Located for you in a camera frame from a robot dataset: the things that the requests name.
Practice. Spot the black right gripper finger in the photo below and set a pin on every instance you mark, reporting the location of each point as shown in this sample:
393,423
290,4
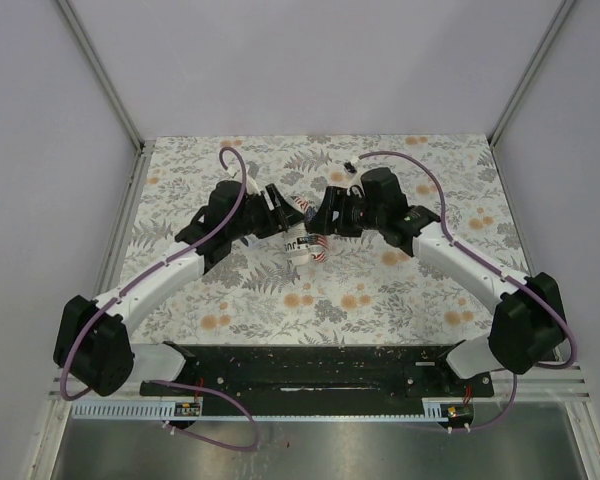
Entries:
318,224
334,199

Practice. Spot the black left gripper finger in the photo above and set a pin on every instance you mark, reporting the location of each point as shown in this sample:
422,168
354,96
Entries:
276,201
287,217

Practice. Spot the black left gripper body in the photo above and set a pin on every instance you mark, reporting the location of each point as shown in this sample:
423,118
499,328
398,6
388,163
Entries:
259,219

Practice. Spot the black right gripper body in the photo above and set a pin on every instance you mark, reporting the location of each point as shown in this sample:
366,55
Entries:
358,216

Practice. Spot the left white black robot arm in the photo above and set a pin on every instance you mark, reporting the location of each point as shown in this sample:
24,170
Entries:
93,343

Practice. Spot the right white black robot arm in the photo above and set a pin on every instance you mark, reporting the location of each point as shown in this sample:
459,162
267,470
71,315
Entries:
527,311

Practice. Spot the floral pattern table mat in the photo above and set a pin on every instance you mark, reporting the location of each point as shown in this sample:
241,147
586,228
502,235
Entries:
363,292

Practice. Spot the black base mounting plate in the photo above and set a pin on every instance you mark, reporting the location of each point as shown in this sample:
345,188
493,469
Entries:
248,372

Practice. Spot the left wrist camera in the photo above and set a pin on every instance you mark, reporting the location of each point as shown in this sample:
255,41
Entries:
252,187

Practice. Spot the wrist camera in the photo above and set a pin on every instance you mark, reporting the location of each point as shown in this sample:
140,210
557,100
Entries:
350,168
252,187

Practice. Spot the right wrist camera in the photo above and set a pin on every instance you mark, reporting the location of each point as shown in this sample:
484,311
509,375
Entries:
350,168

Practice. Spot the white slotted cable duct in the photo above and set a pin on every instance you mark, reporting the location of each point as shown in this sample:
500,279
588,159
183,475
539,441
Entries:
298,406

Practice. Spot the left aluminium frame post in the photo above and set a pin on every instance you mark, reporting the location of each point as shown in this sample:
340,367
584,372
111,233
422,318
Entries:
85,45

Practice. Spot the aluminium frame post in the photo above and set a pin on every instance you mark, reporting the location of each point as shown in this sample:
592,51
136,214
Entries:
532,68
85,45

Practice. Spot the right aluminium frame post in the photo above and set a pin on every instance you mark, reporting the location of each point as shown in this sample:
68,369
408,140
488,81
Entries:
532,68

